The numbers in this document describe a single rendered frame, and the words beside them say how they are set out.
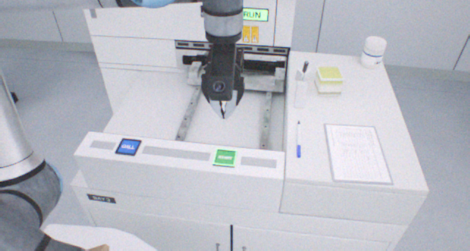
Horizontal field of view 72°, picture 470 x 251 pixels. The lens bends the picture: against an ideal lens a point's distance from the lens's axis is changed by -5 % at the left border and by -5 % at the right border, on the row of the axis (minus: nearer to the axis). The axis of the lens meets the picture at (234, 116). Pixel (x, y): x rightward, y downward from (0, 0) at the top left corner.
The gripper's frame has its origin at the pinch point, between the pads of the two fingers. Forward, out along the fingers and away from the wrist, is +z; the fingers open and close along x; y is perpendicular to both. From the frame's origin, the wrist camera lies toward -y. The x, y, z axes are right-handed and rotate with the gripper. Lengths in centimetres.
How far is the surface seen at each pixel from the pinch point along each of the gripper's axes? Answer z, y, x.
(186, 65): 24, 57, 26
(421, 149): 110, 114, -114
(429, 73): 105, 206, -145
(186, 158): 15.0, -0.2, 9.8
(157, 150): 15.1, 1.2, 18.2
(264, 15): 1, 58, -5
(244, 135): 28.6, 24.8, -2.5
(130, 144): 14.3, 1.7, 25.8
